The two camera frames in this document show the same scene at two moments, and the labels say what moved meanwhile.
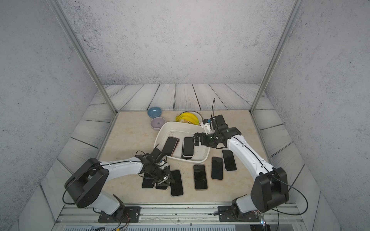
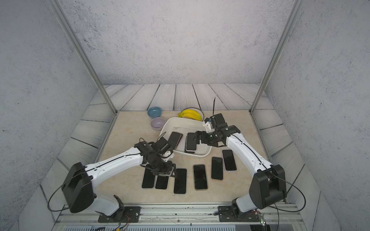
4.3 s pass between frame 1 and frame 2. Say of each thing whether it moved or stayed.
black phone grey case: stayed
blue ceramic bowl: stayed
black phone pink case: stayed
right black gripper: stayed
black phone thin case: moved
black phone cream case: stayed
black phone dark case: moved
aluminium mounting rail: stayed
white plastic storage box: moved
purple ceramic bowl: stayed
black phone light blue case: stayed
